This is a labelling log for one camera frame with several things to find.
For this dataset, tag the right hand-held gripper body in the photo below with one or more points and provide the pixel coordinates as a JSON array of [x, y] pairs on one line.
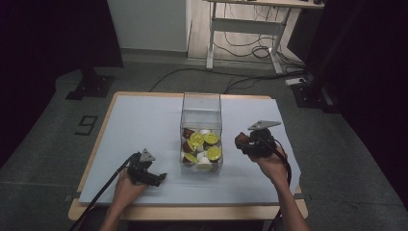
[[263, 144]]

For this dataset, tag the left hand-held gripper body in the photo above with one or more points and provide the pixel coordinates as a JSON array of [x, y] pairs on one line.
[[139, 168]]

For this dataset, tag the brown coffee capsule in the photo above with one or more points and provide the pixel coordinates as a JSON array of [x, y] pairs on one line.
[[241, 139]]

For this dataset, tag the pile of coffee capsules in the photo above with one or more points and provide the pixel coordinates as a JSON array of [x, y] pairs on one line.
[[214, 153]]

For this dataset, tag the clear acrylic drawer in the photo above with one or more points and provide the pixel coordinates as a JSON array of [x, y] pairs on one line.
[[219, 169]]

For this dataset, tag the person's right hand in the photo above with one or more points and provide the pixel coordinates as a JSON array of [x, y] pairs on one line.
[[272, 168]]

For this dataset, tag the person's left hand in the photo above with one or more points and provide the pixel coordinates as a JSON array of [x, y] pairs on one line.
[[126, 192]]

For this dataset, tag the white table sheet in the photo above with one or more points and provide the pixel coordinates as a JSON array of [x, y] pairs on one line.
[[144, 128]]

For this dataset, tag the wooden table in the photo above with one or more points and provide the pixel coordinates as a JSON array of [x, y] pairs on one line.
[[192, 212]]

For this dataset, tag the grey tape strip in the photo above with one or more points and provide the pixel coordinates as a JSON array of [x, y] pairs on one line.
[[72, 197], [300, 196]]

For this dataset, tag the black stand base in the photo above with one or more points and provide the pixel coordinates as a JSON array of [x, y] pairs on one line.
[[312, 96], [93, 85]]

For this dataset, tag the white power strip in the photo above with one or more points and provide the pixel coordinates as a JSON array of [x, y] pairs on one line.
[[295, 81]]

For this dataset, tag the black curtain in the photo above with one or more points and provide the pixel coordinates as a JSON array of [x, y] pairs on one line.
[[48, 38], [369, 64]]

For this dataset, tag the white panel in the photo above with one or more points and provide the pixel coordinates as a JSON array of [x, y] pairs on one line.
[[147, 22]]

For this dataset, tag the white desk frame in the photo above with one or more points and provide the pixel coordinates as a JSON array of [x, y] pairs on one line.
[[243, 26]]

